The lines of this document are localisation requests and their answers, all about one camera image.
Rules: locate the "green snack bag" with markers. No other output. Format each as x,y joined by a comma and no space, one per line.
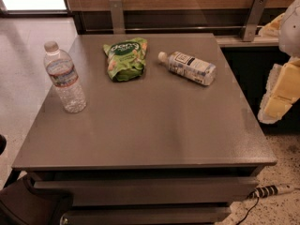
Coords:
126,59

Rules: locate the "left metal wall bracket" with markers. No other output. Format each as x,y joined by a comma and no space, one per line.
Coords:
117,16

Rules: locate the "white power strip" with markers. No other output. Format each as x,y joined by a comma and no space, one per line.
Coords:
272,190

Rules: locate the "clear upright water bottle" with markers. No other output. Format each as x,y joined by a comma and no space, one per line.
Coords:
65,79

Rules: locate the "grey drawer cabinet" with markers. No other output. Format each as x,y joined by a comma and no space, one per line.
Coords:
159,150

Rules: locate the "white labelled water bottle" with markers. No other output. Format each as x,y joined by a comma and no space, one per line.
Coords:
189,67

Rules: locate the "dark robot base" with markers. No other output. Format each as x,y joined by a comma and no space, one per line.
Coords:
22,204

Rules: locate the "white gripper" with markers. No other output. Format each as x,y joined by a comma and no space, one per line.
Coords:
291,28

